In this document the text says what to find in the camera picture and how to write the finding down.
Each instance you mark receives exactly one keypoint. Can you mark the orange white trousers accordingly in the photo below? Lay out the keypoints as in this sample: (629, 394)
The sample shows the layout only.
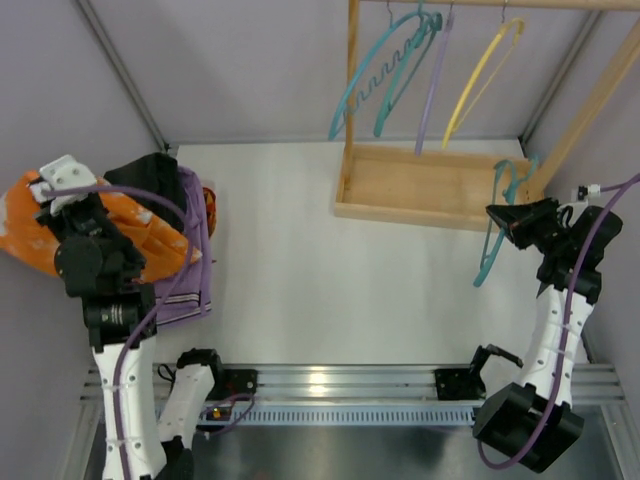
(162, 246)

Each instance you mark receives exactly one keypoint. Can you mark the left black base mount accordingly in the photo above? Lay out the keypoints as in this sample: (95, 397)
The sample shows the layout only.
(238, 381)

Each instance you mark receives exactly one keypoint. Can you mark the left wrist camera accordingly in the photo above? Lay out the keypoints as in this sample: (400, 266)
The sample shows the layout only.
(64, 173)

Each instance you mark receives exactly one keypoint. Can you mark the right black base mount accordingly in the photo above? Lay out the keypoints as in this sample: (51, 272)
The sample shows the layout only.
(457, 384)

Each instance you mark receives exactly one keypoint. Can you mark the lilac hanger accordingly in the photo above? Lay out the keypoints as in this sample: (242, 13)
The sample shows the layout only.
(434, 81)

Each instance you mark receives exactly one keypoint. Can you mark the yellow hanger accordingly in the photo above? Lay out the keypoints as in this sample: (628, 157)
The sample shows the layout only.
(489, 65)

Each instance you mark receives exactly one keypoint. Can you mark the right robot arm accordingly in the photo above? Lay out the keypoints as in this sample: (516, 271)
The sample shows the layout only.
(530, 420)

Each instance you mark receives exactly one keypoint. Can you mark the purple garment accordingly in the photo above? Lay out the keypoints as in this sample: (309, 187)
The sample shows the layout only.
(191, 297)

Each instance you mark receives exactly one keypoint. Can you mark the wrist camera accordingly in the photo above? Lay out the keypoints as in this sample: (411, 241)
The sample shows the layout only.
(64, 173)
(585, 193)

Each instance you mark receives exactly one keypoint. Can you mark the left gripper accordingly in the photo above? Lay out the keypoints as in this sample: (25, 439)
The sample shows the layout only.
(66, 212)

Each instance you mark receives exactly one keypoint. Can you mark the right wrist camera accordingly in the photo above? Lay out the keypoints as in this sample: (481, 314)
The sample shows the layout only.
(585, 193)

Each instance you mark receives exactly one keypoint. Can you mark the teal hanger holding trousers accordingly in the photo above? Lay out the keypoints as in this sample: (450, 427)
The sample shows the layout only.
(490, 251)

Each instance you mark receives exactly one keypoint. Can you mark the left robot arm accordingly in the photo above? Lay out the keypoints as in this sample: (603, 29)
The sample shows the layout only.
(101, 266)

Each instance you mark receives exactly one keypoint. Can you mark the wooden clothes rack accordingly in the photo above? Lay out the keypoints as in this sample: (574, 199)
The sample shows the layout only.
(439, 188)

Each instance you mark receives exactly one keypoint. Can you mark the black folded garment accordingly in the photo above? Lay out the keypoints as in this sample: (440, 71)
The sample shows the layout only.
(157, 173)

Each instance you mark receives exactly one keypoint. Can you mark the grey slotted cable duct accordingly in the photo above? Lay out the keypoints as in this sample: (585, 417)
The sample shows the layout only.
(358, 415)

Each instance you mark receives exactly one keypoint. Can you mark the aluminium rail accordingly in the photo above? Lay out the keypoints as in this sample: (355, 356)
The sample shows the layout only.
(590, 383)

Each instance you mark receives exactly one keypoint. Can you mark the spare teal hanger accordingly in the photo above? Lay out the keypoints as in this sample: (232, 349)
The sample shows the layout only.
(533, 164)

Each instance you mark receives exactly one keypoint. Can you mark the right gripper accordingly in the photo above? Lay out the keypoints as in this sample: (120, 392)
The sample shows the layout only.
(542, 230)

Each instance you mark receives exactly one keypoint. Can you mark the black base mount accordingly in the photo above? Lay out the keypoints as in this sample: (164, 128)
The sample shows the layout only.
(238, 381)
(457, 384)

